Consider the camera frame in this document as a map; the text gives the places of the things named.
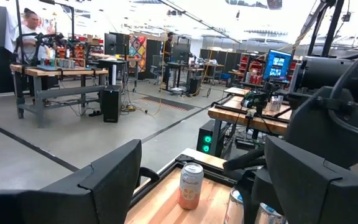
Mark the red storage bins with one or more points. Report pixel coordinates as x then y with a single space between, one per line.
253 67

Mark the neighbouring wooden rig table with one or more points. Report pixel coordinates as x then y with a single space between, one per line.
228 113

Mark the monitor with blue screen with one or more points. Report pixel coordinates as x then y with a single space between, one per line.
277 65

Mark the silver blue slim can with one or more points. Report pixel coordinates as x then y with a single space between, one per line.
266 216
232 208

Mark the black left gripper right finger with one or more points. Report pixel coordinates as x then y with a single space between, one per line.
315 199

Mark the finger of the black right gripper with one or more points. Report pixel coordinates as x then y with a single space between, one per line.
244 159
256 186

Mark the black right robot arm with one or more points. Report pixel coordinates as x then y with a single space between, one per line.
325 71

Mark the black floor mat red edge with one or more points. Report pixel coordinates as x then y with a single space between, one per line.
166 102

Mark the black aluminium table frame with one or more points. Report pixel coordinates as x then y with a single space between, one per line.
219 179

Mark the black computer green lights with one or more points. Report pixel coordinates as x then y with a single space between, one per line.
207 143

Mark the black computer tower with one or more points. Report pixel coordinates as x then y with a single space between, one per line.
111 104

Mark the black dual monitors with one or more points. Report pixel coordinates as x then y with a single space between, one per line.
117 43

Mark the black desk monitor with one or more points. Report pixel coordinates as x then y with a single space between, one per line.
180 53

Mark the person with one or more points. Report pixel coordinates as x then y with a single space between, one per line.
168 46
30 34

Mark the colourful patchwork quilt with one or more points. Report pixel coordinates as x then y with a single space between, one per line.
137 48

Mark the peach white Spindrift can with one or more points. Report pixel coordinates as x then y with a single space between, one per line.
190 186

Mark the wooden workbench grey legs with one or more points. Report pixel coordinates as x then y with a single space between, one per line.
57 72

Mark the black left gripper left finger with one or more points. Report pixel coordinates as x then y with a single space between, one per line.
89 199

